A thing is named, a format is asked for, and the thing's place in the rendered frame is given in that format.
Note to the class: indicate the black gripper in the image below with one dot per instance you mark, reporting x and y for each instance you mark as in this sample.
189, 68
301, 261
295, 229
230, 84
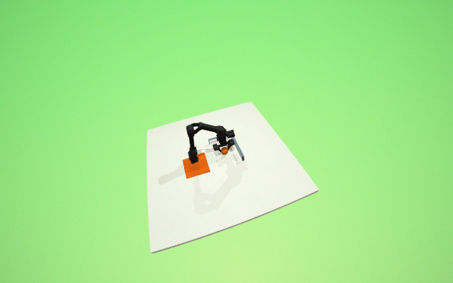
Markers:
223, 143

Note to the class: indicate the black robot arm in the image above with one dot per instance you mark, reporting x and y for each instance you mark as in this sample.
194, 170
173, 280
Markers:
220, 131

